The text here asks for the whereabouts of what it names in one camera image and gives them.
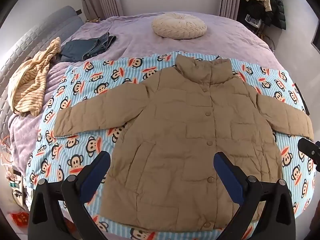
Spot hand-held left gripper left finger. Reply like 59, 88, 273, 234
28, 151, 112, 240

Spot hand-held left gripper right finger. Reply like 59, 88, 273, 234
213, 151, 296, 240

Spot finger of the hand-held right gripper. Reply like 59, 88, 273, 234
297, 137, 320, 173

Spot tan puffer jacket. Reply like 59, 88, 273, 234
54, 54, 314, 232

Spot monkey printed striped blanket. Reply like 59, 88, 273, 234
24, 51, 310, 240

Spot red packet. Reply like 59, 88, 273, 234
10, 211, 31, 227

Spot yellow striped garment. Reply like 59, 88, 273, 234
7, 37, 62, 117

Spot blue jeans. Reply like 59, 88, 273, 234
59, 32, 117, 62

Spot bed with purple cover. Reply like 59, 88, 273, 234
7, 12, 283, 170

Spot patterned small bag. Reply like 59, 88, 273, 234
246, 14, 261, 28

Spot dark green hanging coat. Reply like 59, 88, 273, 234
265, 0, 286, 30

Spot grey quilted headboard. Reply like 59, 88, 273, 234
0, 6, 84, 120

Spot black hanging bag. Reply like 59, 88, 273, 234
241, 0, 272, 27

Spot round cream cushion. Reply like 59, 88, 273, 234
151, 12, 207, 40

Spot orange cables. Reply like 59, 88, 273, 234
0, 135, 16, 171

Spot wall television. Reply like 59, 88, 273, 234
311, 29, 320, 48

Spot wire stand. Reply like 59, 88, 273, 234
260, 27, 275, 51

